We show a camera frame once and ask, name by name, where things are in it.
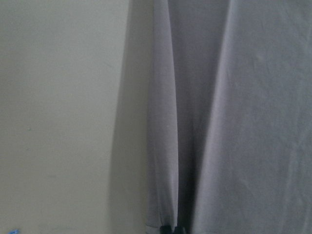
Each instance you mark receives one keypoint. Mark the brown t-shirt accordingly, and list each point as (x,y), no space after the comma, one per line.
(230,117)

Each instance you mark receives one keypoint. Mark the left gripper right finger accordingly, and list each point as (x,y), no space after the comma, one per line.
(180,230)

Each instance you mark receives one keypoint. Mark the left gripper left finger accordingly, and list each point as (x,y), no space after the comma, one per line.
(166,229)

